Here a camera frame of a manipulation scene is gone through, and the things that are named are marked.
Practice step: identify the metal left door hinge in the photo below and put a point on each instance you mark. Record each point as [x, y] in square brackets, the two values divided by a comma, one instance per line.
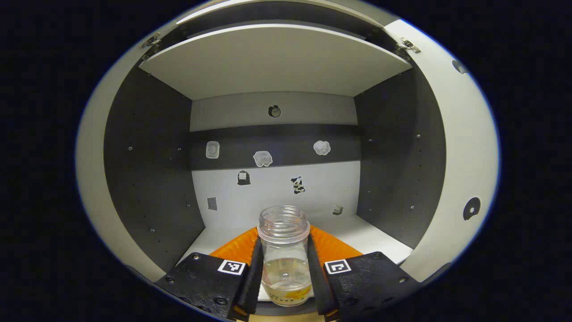
[149, 42]

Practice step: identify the clear glass bottle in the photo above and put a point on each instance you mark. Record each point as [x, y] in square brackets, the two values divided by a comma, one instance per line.
[285, 250]

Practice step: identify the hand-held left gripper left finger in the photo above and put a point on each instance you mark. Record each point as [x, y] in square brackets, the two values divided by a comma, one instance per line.
[253, 277]

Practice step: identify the white grey cabinet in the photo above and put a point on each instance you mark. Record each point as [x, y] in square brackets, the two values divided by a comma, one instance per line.
[147, 156]

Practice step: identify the metal right door hinge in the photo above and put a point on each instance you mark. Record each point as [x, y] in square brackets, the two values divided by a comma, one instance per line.
[407, 44]

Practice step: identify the metal door hinge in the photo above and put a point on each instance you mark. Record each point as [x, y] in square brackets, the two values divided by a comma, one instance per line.
[407, 44]
[149, 42]

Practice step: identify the white cabinet shelf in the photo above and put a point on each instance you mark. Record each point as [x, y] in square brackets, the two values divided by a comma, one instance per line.
[272, 62]

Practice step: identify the white cabinet door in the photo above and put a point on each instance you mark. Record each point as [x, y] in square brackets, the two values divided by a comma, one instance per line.
[469, 156]
[91, 179]

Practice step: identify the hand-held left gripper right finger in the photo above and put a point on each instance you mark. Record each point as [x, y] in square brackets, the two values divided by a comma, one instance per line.
[316, 281]

